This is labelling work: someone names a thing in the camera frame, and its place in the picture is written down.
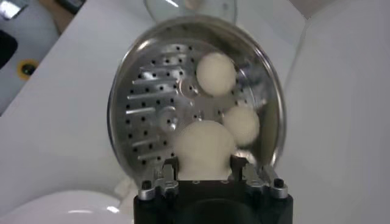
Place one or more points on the white round plate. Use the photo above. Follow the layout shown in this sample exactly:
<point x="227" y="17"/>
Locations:
<point x="61" y="207"/>

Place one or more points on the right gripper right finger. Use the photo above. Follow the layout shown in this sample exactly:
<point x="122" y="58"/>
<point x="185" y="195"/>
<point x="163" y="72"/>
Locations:
<point x="254" y="179"/>

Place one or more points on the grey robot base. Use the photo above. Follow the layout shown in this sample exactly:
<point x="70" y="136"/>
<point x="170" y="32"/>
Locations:
<point x="33" y="39"/>

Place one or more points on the white steamed baozi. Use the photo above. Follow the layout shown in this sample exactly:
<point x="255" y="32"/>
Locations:
<point x="204" y="149"/>
<point x="242" y="124"/>
<point x="215" y="74"/>

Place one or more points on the stainless steel steamer basket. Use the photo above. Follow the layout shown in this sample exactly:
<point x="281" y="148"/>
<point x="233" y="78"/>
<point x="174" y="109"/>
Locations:
<point x="152" y="100"/>

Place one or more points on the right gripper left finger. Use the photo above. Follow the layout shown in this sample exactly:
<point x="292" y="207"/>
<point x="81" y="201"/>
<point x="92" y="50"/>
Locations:
<point x="164" y="184"/>

